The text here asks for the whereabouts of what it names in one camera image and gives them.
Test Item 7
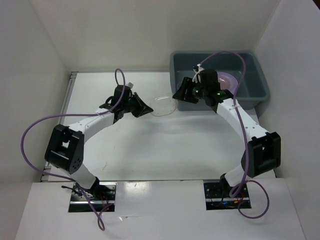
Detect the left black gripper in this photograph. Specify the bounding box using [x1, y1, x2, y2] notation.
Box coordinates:
[122, 92, 153, 118]

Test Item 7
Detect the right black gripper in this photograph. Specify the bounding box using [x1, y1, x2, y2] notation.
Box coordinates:
[172, 76, 208, 104]

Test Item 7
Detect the clear square dish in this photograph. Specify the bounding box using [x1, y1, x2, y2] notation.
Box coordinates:
[150, 93, 178, 117]

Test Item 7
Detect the purple plate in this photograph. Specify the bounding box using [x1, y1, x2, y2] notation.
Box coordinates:
[217, 71, 238, 94]

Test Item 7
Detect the brown translucent square dish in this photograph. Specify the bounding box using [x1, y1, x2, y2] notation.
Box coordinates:
[218, 74, 231, 90]

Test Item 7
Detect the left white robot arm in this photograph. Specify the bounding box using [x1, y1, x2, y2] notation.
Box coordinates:
[44, 83, 154, 200]

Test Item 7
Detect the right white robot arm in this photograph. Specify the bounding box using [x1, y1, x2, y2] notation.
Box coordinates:
[173, 69, 281, 197]

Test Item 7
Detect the grey plastic bin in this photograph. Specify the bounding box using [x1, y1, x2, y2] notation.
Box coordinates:
[169, 50, 270, 110]

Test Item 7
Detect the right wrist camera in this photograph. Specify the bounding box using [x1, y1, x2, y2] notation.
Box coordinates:
[192, 63, 204, 84]

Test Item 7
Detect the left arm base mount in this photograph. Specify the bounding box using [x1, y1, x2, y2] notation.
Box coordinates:
[61, 182, 117, 213]

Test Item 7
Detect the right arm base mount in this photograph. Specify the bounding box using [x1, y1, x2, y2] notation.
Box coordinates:
[203, 180, 252, 211]

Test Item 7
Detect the aluminium table edge rail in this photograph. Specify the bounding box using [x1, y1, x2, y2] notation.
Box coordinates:
[40, 71, 79, 182]

